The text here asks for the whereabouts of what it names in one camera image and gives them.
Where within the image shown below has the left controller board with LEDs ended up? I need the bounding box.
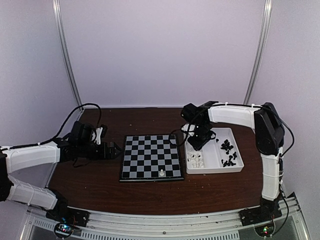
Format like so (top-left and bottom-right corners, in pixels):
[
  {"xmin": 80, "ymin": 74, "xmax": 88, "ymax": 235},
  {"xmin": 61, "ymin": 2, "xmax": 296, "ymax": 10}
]
[{"xmin": 53, "ymin": 223, "xmax": 74, "ymax": 239}]

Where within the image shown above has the white divided plastic tray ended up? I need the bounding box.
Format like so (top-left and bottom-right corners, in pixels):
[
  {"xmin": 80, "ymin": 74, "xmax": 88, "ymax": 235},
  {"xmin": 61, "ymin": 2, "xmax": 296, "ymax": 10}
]
[{"xmin": 184, "ymin": 127, "xmax": 245, "ymax": 175}]

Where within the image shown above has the black chess pieces lower pile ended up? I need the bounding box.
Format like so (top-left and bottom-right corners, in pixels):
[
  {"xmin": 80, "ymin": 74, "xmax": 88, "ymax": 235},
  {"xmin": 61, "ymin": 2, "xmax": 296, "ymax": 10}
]
[{"xmin": 221, "ymin": 151, "xmax": 238, "ymax": 168}]

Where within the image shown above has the white king chess piece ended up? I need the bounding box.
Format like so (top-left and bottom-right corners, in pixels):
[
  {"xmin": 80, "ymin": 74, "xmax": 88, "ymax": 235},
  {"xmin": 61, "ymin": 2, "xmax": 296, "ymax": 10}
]
[{"xmin": 159, "ymin": 169, "xmax": 166, "ymax": 177}]

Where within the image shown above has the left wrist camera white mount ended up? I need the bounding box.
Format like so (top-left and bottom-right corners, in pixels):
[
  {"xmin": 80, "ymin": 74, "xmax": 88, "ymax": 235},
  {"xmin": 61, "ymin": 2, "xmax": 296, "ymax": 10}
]
[{"xmin": 91, "ymin": 124, "xmax": 108, "ymax": 145}]

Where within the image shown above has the right black cable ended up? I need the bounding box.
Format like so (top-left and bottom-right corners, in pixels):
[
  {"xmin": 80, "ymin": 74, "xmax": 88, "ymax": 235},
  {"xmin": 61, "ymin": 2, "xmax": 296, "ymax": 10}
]
[{"xmin": 168, "ymin": 103, "xmax": 295, "ymax": 226}]

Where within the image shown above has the white chess pieces lower pile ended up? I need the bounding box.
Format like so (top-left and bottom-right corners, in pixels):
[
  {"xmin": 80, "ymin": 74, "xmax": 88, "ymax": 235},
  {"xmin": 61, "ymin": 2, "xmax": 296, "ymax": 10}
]
[{"xmin": 187, "ymin": 151, "xmax": 205, "ymax": 169}]

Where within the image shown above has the black chess pieces pile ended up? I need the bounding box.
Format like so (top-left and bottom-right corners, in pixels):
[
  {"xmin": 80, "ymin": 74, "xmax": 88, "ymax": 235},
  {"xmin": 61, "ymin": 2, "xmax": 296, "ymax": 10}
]
[
  {"xmin": 221, "ymin": 151, "xmax": 238, "ymax": 168},
  {"xmin": 220, "ymin": 139, "xmax": 234, "ymax": 154}
]

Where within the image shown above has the right controller board with LEDs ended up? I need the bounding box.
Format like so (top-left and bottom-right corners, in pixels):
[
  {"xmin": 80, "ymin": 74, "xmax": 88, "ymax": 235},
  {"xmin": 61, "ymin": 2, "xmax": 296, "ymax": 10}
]
[{"xmin": 254, "ymin": 223, "xmax": 275, "ymax": 238}]

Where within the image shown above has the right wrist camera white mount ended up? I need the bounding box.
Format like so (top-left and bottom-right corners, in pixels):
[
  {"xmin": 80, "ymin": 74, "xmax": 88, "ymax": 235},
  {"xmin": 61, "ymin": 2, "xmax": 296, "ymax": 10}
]
[{"xmin": 180, "ymin": 123, "xmax": 195, "ymax": 136}]

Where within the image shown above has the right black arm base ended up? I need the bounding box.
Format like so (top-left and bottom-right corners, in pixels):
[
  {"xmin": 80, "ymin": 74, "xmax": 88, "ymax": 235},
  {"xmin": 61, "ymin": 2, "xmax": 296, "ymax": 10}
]
[{"xmin": 238, "ymin": 197, "xmax": 282, "ymax": 226}]

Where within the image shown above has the aluminium frame post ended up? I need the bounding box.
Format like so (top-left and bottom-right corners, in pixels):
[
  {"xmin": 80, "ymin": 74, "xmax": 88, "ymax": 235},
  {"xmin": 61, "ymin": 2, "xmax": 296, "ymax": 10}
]
[
  {"xmin": 52, "ymin": 0, "xmax": 83, "ymax": 106},
  {"xmin": 243, "ymin": 0, "xmax": 273, "ymax": 105}
]

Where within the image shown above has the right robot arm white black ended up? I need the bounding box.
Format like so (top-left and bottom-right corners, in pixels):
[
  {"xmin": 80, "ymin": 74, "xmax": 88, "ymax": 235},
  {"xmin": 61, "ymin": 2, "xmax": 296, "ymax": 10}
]
[{"xmin": 181, "ymin": 101, "xmax": 285, "ymax": 221}]

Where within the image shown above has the aluminium front rail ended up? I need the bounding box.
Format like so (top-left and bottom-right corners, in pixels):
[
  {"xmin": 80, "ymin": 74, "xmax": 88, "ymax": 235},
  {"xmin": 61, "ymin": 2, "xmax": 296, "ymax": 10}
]
[{"xmin": 22, "ymin": 197, "xmax": 308, "ymax": 240}]

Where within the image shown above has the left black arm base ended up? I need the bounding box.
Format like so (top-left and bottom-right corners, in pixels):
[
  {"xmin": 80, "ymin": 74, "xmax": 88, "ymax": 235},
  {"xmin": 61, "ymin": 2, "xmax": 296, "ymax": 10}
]
[{"xmin": 44, "ymin": 200, "xmax": 90, "ymax": 227}]

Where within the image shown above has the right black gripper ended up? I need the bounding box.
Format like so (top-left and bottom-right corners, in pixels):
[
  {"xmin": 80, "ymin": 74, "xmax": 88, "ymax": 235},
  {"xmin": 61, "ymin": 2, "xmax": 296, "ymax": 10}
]
[{"xmin": 188, "ymin": 122, "xmax": 214, "ymax": 151}]

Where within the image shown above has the black grey chess board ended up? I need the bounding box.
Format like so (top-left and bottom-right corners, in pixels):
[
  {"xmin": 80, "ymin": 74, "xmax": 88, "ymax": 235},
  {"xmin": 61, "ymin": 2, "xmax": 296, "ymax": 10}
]
[{"xmin": 119, "ymin": 134, "xmax": 184, "ymax": 182}]

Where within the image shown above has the black chess pieces upper pile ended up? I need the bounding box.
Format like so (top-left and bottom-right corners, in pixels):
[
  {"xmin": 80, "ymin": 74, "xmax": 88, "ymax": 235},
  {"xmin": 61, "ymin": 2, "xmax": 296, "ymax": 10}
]
[{"xmin": 220, "ymin": 139, "xmax": 234, "ymax": 154}]

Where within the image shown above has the controller board with leds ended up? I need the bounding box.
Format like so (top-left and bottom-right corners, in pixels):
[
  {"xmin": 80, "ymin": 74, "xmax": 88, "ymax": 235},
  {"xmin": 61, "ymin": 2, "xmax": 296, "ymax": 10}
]
[
  {"xmin": 53, "ymin": 223, "xmax": 74, "ymax": 239},
  {"xmin": 254, "ymin": 223, "xmax": 275, "ymax": 238}
]

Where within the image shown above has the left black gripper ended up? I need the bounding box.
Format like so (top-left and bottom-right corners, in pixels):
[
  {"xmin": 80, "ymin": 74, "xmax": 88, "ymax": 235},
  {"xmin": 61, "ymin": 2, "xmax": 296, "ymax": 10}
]
[{"xmin": 77, "ymin": 141, "xmax": 123, "ymax": 161}]

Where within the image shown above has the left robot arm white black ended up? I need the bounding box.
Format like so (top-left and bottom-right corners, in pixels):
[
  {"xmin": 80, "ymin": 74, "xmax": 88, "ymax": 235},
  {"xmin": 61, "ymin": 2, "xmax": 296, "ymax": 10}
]
[{"xmin": 0, "ymin": 121, "xmax": 122, "ymax": 222}]

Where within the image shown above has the left aluminium frame post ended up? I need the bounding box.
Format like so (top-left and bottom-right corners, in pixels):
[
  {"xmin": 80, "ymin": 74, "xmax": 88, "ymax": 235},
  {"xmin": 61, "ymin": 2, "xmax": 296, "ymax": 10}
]
[{"xmin": 52, "ymin": 0, "xmax": 83, "ymax": 106}]

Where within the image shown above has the black cable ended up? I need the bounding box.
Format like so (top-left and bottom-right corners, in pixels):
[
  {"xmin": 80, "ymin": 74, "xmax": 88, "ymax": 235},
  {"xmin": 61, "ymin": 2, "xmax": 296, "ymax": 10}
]
[
  {"xmin": 37, "ymin": 103, "xmax": 103, "ymax": 169},
  {"xmin": 168, "ymin": 103, "xmax": 295, "ymax": 226}
]

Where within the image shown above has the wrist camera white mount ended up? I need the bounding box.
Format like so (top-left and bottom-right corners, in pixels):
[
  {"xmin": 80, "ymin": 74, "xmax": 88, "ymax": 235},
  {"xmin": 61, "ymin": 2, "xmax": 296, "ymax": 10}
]
[
  {"xmin": 91, "ymin": 124, "xmax": 108, "ymax": 145},
  {"xmin": 180, "ymin": 123, "xmax": 195, "ymax": 136}
]

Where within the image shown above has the right aluminium frame post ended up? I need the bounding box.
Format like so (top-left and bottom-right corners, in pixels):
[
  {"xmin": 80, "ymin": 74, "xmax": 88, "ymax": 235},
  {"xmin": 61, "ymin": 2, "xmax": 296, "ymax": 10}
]
[{"xmin": 243, "ymin": 0, "xmax": 273, "ymax": 105}]

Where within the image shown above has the left black cable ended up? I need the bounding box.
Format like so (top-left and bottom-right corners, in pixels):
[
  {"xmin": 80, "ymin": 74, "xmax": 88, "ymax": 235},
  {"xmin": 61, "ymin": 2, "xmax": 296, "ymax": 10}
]
[{"xmin": 37, "ymin": 103, "xmax": 103, "ymax": 169}]

